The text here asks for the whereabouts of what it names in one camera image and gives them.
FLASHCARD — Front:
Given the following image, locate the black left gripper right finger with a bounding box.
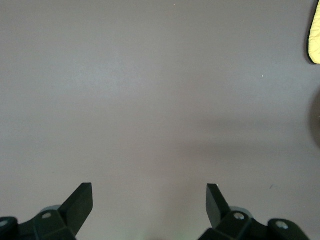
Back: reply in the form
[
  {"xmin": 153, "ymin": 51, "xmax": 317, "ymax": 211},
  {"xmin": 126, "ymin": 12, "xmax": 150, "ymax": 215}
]
[{"xmin": 197, "ymin": 183, "xmax": 270, "ymax": 240}]

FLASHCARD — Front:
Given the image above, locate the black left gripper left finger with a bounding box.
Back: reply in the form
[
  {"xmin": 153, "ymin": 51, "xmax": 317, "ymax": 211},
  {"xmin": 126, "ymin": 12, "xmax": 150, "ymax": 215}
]
[{"xmin": 17, "ymin": 182, "xmax": 94, "ymax": 240}]

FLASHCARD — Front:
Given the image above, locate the yellow quilted oven mitt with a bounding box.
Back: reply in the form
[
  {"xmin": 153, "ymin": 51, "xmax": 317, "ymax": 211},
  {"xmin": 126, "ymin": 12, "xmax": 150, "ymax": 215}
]
[{"xmin": 305, "ymin": 0, "xmax": 320, "ymax": 65}]

